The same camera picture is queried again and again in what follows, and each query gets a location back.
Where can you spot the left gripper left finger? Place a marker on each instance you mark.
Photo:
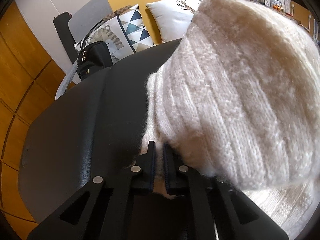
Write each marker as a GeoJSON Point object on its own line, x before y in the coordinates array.
{"type": "Point", "coordinates": [101, 208]}

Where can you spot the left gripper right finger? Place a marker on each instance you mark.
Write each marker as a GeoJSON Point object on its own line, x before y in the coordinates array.
{"type": "Point", "coordinates": [217, 209]}

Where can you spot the cream knitted sweater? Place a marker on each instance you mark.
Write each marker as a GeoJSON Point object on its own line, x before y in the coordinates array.
{"type": "Point", "coordinates": [239, 99]}

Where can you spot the grey yellow blue armchair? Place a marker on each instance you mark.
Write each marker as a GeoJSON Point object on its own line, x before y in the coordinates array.
{"type": "Point", "coordinates": [72, 27]}

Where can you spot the black handbag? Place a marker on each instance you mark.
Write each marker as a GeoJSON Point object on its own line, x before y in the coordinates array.
{"type": "Point", "coordinates": [93, 58]}

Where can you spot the wooden wardrobe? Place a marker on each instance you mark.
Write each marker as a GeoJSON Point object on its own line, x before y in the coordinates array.
{"type": "Point", "coordinates": [29, 79]}

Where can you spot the geometric triangle print pillow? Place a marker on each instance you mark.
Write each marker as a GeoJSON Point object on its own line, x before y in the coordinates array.
{"type": "Point", "coordinates": [124, 34]}

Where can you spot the white deer print pillow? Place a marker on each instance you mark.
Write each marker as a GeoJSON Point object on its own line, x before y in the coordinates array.
{"type": "Point", "coordinates": [173, 17]}

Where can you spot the wooden side table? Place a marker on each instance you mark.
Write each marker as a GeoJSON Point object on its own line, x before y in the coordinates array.
{"type": "Point", "coordinates": [292, 9]}

